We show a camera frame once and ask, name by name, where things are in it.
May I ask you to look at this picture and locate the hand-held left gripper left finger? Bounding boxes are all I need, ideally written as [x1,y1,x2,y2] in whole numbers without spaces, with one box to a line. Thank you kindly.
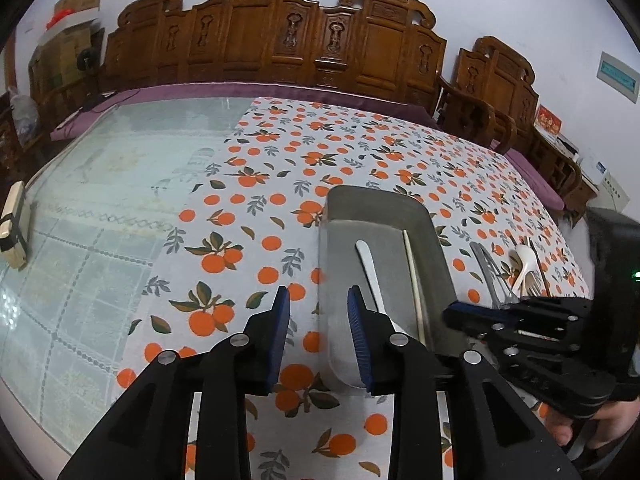
[57,286,292,480]

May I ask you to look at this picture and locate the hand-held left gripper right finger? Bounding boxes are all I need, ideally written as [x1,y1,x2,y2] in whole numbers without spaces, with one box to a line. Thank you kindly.
[346,285,582,480]

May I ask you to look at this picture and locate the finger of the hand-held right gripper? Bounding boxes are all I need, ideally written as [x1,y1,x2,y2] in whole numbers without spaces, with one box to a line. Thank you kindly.
[484,327,617,422]
[444,296,594,347]

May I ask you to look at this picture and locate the metal fork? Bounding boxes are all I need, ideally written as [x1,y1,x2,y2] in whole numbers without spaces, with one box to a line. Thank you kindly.
[469,241,521,311]
[527,242,552,299]

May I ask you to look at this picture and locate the white plastic spoon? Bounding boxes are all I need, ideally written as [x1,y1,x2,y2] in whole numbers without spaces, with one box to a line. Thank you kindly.
[509,245,537,297]
[355,241,411,337]

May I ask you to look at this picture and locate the grey rectangular tray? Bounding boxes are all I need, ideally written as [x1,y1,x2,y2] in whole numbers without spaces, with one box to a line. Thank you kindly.
[318,185,472,396]

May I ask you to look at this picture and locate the wooden chopstick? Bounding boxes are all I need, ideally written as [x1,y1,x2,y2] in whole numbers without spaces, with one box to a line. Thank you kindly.
[402,230,429,347]

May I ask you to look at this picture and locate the person's right hand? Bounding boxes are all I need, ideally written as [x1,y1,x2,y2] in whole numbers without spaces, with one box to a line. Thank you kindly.
[545,396,640,453]

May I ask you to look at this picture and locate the white appliance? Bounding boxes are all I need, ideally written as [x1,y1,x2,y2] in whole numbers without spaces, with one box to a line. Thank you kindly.
[580,157,632,211]

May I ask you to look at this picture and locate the small purple seat cushion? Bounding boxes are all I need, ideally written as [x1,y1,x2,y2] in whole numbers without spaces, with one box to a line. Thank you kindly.
[492,140,568,211]

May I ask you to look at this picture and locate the orange fruit print tablecloth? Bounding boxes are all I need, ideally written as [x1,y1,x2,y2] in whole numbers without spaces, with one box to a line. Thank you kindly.
[117,96,593,480]

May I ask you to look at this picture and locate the carved wooden armchair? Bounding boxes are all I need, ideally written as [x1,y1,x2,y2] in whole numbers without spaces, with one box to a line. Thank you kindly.
[435,36,543,153]

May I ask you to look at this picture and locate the long purple seat cushion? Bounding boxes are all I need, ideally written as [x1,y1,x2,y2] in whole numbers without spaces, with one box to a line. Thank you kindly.
[50,82,441,143]

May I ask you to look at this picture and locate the carved wooden bench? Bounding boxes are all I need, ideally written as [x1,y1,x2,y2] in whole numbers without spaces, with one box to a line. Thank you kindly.
[97,0,448,106]

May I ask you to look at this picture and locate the wooden block with black band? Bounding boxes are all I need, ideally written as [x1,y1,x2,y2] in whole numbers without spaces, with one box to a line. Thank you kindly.
[0,182,32,271]

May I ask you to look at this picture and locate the dark wooden chair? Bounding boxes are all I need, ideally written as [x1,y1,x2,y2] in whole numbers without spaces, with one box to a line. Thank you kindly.
[0,91,51,181]

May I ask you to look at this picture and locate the clear plastic bag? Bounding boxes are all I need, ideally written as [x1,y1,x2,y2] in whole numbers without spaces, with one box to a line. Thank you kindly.
[7,87,41,146]

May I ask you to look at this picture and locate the large plain cardboard box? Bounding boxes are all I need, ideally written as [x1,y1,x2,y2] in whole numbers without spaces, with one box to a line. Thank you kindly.
[27,24,106,92]

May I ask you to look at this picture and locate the cardboard box with red print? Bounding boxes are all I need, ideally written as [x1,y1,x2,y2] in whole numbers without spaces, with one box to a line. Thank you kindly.
[54,0,103,25]

